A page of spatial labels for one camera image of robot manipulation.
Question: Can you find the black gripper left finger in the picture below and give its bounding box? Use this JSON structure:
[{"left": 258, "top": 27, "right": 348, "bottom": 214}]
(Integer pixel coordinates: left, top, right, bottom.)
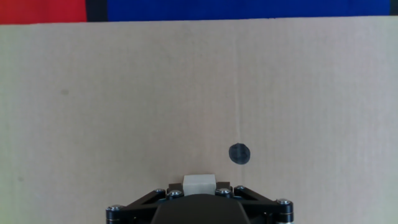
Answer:
[{"left": 105, "top": 182, "right": 184, "bottom": 224}]

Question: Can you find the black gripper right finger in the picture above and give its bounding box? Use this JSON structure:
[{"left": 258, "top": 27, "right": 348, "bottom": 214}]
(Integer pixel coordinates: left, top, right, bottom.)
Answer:
[{"left": 215, "top": 182, "right": 294, "bottom": 224}]

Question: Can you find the small pale wooden block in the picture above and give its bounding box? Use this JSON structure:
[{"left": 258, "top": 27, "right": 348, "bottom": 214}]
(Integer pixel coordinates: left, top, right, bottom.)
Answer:
[{"left": 182, "top": 173, "right": 217, "bottom": 197}]

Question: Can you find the colour block patterned cloth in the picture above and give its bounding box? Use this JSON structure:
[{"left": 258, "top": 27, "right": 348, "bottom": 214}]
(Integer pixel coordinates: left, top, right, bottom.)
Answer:
[{"left": 0, "top": 0, "right": 398, "bottom": 26}]

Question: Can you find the brown cardboard sheet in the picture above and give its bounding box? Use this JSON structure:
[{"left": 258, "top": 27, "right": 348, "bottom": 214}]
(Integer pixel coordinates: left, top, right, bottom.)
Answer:
[{"left": 0, "top": 16, "right": 398, "bottom": 224}]

